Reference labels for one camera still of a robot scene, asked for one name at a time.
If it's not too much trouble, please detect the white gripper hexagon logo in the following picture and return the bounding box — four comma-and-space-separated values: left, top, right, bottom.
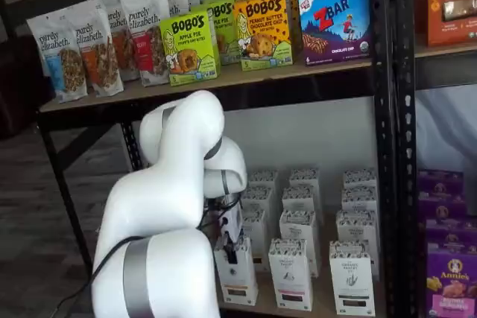
218, 196, 245, 264

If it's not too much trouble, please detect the granola bag orange label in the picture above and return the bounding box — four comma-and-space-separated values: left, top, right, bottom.
69, 0, 125, 98

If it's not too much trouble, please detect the white box yellow strip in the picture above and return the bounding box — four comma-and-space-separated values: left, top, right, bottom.
241, 185, 277, 222
241, 209, 269, 273
247, 169, 280, 194
212, 235, 259, 308

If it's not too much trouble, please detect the wooden shelf board with snacks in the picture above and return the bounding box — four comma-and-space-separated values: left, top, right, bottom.
38, 59, 374, 113

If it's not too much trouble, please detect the purple Annie's box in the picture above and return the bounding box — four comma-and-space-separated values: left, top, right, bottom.
416, 169, 467, 200
426, 242, 477, 318
417, 191, 470, 230
423, 217, 477, 256

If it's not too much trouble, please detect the white box pink strip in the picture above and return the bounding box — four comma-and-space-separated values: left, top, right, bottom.
278, 209, 320, 279
288, 168, 321, 193
268, 237, 315, 313
281, 185, 323, 222

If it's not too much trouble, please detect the wooden shelf board with tea boxes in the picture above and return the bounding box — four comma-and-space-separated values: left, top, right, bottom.
218, 213, 385, 318

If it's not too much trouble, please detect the granola bag brown label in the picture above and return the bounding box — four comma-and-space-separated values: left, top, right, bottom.
98, 0, 142, 83

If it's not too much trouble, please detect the black metal shelf frame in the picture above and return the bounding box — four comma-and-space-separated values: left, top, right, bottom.
394, 0, 477, 318
0, 0, 397, 318

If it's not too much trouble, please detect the granola bag blue label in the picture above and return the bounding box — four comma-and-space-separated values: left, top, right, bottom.
26, 8, 89, 104

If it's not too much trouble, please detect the white fabric sheet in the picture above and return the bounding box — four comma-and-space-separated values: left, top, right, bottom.
414, 85, 477, 174

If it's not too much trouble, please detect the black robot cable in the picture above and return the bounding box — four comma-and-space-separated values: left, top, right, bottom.
61, 198, 232, 299

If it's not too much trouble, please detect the white box dark strip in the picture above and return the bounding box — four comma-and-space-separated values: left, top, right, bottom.
340, 185, 379, 215
328, 240, 376, 317
342, 168, 379, 191
335, 209, 379, 282

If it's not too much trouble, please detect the blue Zbar snack box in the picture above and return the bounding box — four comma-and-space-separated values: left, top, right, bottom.
297, 0, 373, 67

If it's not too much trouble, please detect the granola bag red label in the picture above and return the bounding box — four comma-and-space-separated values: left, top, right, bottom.
119, 0, 171, 87

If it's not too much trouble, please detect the wooden shelf board with orange box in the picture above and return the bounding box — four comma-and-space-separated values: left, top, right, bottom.
414, 39, 477, 60

